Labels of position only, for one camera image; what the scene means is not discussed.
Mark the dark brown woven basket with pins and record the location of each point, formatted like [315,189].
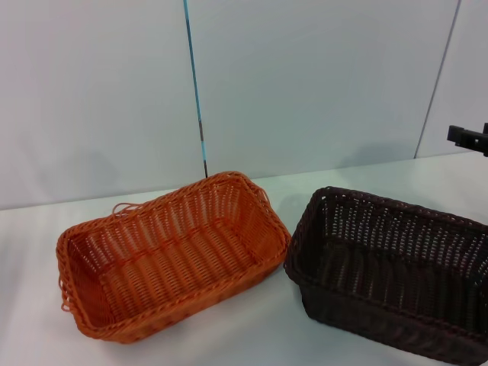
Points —
[389,289]

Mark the orange woven plastic basket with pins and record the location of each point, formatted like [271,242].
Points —
[171,267]

